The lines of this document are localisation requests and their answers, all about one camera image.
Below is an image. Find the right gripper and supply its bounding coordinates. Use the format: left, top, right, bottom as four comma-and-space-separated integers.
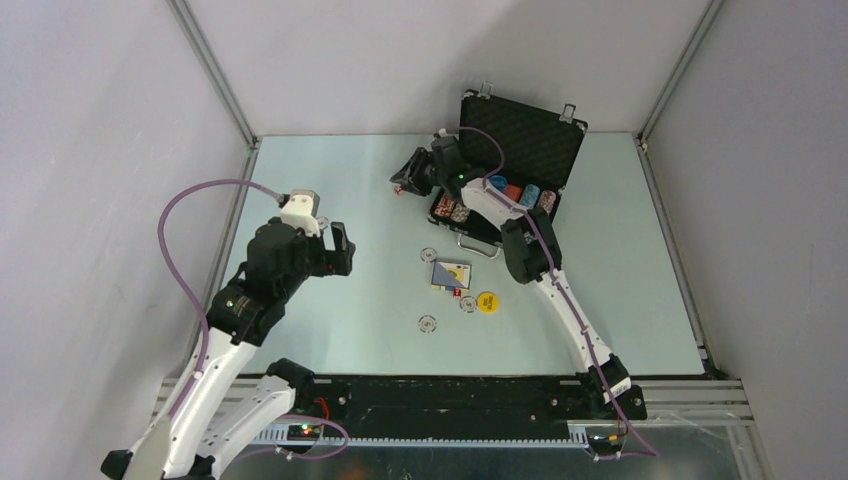
389, 148, 445, 198

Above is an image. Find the blue playing card deck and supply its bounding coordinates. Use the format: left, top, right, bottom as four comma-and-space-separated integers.
430, 260, 472, 291

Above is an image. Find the black poker set case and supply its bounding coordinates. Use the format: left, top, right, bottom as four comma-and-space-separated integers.
427, 84, 589, 248

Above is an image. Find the yellow big blind button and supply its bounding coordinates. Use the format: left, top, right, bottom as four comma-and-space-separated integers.
476, 291, 501, 314

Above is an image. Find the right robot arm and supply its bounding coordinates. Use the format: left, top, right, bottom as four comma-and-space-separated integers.
390, 130, 632, 418

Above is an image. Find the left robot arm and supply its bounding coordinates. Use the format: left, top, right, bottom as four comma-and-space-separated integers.
100, 190, 355, 479

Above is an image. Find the red poker chip stack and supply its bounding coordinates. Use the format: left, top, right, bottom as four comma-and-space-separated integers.
433, 196, 457, 218

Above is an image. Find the grey poker chip stack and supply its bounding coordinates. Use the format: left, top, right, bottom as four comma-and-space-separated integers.
450, 204, 471, 224

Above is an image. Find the white poker chip near deck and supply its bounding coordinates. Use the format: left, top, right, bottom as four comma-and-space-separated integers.
420, 247, 438, 263

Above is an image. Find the blue dealer button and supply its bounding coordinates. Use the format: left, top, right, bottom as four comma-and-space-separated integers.
488, 175, 508, 191

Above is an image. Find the red card deck in case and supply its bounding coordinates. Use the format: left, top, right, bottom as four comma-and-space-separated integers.
501, 184, 523, 203

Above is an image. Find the white poker chip front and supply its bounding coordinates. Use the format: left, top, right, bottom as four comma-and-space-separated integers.
418, 315, 438, 334

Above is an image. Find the light blue chip stack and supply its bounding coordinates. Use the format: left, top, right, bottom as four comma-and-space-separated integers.
518, 184, 541, 209

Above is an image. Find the white poker chip by die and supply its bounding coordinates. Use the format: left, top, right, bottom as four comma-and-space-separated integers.
459, 296, 477, 313

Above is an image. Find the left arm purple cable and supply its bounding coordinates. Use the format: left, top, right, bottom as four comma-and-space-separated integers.
157, 179, 349, 462

